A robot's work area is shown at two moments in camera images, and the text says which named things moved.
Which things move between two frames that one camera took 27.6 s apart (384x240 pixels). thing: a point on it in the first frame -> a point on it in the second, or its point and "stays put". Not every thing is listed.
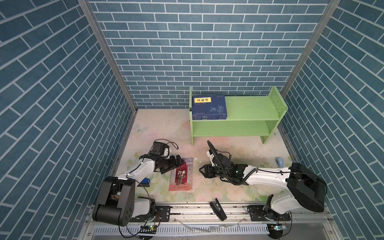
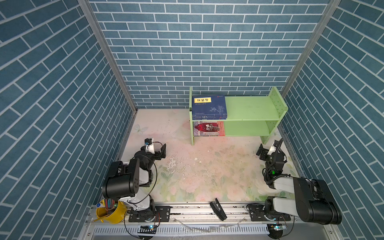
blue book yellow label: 208,107 stays put
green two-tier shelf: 246,116 stays put
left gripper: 173,164 -> 162,153
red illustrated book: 181,176 -> 208,128
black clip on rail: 217,209 stays put
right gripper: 207,169 -> 265,153
